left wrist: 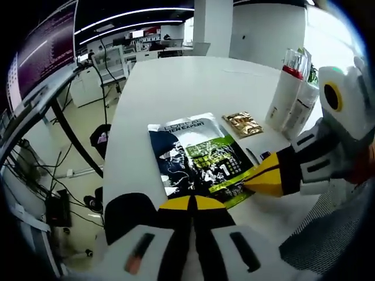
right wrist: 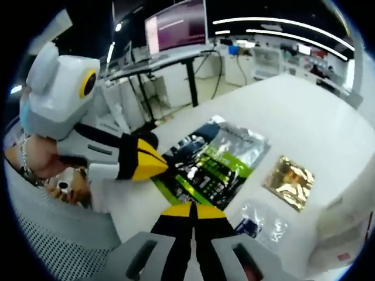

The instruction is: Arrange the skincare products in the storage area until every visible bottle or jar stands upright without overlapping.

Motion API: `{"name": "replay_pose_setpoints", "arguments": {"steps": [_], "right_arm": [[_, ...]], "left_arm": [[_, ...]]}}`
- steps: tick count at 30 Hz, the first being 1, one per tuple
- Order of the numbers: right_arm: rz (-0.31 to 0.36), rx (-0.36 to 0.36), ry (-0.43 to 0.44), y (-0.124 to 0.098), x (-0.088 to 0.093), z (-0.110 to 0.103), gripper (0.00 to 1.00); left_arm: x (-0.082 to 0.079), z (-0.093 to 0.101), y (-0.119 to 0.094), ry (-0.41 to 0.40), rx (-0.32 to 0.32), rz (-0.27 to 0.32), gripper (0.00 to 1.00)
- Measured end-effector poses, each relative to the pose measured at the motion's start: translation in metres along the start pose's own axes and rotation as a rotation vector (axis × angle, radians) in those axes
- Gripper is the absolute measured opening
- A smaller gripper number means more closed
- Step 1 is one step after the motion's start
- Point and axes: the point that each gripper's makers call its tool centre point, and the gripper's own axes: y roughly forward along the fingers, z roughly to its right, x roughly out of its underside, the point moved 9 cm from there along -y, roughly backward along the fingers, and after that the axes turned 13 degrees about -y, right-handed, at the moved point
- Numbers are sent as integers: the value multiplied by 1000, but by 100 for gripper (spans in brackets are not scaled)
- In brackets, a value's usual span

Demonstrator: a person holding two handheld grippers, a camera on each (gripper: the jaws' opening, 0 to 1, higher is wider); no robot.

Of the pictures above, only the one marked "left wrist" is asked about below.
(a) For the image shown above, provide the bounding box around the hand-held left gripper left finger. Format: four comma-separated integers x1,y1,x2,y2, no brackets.
60,195,195,281

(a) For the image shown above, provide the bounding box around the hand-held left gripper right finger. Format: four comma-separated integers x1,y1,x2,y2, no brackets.
193,195,323,281

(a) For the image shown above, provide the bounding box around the white skincare squeeze tube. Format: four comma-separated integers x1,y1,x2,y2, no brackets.
282,47,320,141

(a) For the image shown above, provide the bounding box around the small white blue skincare sachet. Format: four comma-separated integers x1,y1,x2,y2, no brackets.
245,145,278,166

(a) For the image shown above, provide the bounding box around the tall white red-collared skincare bottle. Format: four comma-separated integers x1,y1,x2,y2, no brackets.
264,47,305,130

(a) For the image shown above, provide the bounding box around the gold foil skincare sachet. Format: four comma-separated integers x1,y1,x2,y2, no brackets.
221,111,265,139

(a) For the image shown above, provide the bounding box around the green black skincare sachet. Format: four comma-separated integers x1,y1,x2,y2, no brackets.
146,112,259,210

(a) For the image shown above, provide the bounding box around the person's right hand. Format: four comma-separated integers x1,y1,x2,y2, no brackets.
346,142,375,184

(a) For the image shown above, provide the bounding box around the white mesh office chair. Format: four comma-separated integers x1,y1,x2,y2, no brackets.
277,177,375,275

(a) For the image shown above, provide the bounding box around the black power box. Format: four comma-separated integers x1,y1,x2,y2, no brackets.
45,189,73,228

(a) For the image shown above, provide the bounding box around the grey background chair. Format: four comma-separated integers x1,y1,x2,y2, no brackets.
191,42,212,57

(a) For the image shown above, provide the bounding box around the small white black-legged desk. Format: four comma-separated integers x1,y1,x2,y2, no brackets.
0,66,105,180

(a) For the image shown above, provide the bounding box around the white mesh background chair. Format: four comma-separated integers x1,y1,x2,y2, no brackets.
87,44,124,78

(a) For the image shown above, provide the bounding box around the silver laptop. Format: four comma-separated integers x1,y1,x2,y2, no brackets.
5,0,79,118

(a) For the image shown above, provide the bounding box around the black hanging cable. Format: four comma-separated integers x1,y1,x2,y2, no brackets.
93,37,121,104

